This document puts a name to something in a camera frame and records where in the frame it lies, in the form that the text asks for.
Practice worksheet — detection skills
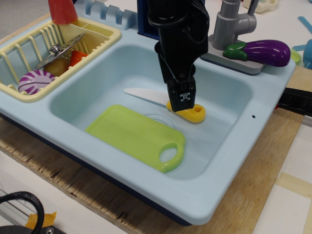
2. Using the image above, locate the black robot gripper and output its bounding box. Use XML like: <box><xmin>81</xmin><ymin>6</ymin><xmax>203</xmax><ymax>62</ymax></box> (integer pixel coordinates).
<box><xmin>148</xmin><ymin>0</ymin><xmax>210</xmax><ymax>112</ymax></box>

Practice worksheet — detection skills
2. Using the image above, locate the white knife yellow handle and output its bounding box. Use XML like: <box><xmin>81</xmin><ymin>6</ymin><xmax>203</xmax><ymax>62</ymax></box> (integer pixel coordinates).
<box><xmin>124</xmin><ymin>88</ymin><xmax>206</xmax><ymax>123</ymax></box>

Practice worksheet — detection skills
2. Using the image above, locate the green plastic cutting board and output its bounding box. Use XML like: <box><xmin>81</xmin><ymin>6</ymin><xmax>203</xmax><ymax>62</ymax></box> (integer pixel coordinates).
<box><xmin>85</xmin><ymin>105</ymin><xmax>186</xmax><ymax>173</ymax></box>

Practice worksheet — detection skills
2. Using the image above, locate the wooden base board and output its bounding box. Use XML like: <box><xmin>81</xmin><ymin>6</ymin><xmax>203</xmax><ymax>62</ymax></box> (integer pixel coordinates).
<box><xmin>0</xmin><ymin>13</ymin><xmax>312</xmax><ymax>234</ymax></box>

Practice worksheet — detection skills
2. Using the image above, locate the light blue toy sink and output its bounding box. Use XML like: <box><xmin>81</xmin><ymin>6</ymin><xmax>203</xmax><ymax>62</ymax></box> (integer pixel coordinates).
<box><xmin>0</xmin><ymin>0</ymin><xmax>295</xmax><ymax>225</ymax></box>

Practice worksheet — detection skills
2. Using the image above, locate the blue box behind sink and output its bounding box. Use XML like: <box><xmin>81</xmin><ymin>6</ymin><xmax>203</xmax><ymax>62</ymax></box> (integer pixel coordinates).
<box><xmin>137</xmin><ymin>0</ymin><xmax>159</xmax><ymax>40</ymax></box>

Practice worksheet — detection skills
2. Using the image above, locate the grey toy faucet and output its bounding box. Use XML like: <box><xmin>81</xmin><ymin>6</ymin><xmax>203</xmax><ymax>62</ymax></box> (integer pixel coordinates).
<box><xmin>201</xmin><ymin>0</ymin><xmax>264</xmax><ymax>75</ymax></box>

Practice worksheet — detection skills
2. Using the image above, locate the purple toy eggplant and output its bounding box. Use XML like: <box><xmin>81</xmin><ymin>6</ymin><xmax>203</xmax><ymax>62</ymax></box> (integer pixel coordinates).
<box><xmin>222</xmin><ymin>39</ymin><xmax>291</xmax><ymax>67</ymax></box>

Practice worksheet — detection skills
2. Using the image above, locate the orange toy carrot piece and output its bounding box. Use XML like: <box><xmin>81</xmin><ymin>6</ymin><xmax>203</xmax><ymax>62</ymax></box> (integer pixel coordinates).
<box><xmin>69</xmin><ymin>50</ymin><xmax>88</xmax><ymax>66</ymax></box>

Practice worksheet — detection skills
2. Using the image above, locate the black clamp at right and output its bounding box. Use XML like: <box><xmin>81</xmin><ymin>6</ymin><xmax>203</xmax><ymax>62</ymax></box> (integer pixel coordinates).
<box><xmin>276</xmin><ymin>88</ymin><xmax>312</xmax><ymax>117</ymax></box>

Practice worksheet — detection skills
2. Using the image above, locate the cream toy appliance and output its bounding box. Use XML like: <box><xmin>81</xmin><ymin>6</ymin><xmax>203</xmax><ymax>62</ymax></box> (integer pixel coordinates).
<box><xmin>243</xmin><ymin>0</ymin><xmax>278</xmax><ymax>16</ymax></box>

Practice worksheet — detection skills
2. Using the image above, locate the yellow toy potato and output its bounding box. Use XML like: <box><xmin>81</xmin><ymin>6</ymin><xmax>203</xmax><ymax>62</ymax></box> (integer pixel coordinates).
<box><xmin>43</xmin><ymin>58</ymin><xmax>69</xmax><ymax>77</ymax></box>

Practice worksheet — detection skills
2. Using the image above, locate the teal plastic cup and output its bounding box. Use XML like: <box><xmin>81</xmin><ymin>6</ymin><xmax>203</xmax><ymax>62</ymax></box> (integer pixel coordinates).
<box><xmin>292</xmin><ymin>39</ymin><xmax>312</xmax><ymax>70</ymax></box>

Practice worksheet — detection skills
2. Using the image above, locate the metal pot lid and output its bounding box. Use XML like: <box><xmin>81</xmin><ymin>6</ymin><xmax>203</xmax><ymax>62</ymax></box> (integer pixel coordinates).
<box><xmin>36</xmin><ymin>33</ymin><xmax>85</xmax><ymax>69</ymax></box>

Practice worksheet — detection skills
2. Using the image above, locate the blue plastic utensil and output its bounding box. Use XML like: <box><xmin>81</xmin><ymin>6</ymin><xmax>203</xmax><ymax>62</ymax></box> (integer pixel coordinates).
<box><xmin>298</xmin><ymin>16</ymin><xmax>312</xmax><ymax>34</ymax></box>

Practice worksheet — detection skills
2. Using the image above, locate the red plastic cup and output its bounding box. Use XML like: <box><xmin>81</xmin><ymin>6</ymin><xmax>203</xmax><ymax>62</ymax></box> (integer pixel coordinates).
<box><xmin>48</xmin><ymin>0</ymin><xmax>78</xmax><ymax>25</ymax></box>

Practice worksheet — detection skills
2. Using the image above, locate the purple white toy cabbage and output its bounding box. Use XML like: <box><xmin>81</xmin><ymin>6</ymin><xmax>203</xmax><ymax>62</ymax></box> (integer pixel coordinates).
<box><xmin>18</xmin><ymin>70</ymin><xmax>55</xmax><ymax>95</ymax></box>

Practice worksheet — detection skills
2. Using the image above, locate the yellow dish drying rack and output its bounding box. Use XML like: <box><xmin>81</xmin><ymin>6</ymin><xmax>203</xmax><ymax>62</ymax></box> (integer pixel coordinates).
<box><xmin>0</xmin><ymin>18</ymin><xmax>121</xmax><ymax>102</ymax></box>

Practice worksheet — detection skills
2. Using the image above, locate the orange tape piece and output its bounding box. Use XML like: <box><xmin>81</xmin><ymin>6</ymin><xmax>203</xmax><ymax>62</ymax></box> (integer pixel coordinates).
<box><xmin>25</xmin><ymin>212</ymin><xmax>57</xmax><ymax>230</ymax></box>

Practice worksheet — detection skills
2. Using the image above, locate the black braided cable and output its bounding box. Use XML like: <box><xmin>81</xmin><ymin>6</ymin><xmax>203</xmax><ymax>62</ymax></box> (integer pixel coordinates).
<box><xmin>0</xmin><ymin>191</ymin><xmax>45</xmax><ymax>234</ymax></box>

